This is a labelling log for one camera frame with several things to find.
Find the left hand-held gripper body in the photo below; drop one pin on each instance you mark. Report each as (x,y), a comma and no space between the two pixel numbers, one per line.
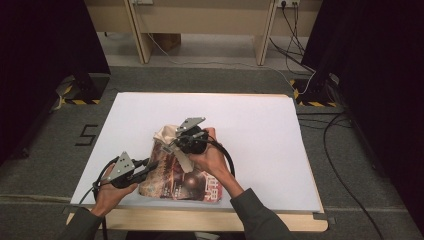
(122,170)

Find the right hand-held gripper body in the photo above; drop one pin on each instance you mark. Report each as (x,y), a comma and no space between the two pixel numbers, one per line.
(191,141)

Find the beige textured cloth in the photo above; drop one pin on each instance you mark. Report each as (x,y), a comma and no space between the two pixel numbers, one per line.
(166,135)

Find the glossy illustrated magazine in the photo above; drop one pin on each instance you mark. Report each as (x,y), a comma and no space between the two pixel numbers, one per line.
(176,183)

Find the person's right hand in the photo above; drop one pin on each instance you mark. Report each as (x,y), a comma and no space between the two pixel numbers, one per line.
(213,161)

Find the person's left hand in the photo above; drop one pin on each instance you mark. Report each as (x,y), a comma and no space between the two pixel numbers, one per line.
(110,198)

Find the wooden table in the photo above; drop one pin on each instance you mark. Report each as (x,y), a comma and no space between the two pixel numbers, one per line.
(166,221)

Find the white table cover sheet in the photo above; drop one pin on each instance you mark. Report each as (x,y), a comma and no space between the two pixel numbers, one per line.
(250,113)

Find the black stand base hazard tape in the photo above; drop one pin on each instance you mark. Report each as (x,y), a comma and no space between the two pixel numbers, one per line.
(313,93)
(90,88)

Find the cardboard box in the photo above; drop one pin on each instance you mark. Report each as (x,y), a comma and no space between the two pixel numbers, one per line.
(168,40)

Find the light wooden desk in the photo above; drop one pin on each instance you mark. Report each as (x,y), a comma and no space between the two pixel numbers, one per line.
(200,16)

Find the black curtain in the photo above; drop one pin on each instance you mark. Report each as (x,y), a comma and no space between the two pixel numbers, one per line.
(383,83)
(40,66)

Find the wall power outlet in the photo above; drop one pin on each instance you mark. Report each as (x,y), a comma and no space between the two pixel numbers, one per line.
(288,2)

